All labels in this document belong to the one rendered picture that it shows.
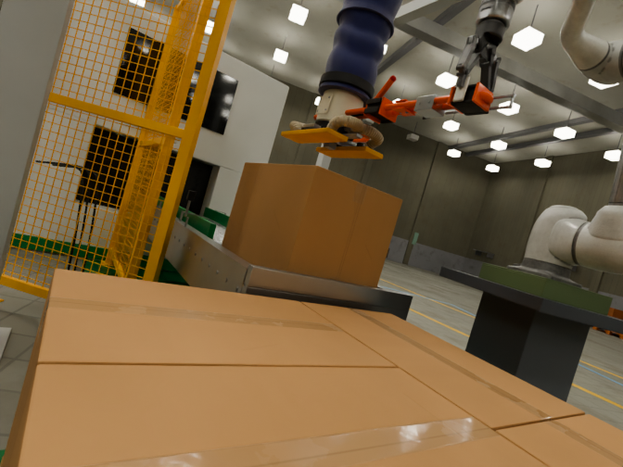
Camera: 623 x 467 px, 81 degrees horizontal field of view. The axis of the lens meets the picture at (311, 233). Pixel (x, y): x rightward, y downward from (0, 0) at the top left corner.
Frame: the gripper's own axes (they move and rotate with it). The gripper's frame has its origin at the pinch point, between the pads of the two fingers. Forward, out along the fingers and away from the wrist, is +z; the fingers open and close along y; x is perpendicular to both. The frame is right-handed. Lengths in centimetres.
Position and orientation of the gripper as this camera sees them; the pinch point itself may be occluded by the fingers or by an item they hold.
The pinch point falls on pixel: (469, 98)
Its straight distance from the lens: 116.2
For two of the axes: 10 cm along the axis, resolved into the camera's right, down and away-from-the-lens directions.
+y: -8.0, -2.2, -5.6
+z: -2.8, 9.6, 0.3
